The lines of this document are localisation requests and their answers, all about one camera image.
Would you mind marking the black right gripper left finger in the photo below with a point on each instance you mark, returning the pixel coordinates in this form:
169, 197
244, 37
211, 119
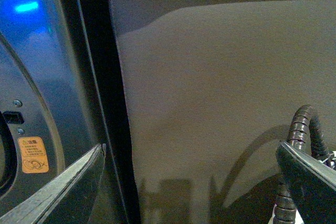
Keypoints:
68, 198

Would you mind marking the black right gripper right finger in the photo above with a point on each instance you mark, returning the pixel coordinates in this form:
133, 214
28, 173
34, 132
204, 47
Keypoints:
310, 182

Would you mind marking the orange warning sticker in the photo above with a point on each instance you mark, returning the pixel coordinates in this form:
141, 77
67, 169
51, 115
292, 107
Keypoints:
33, 155

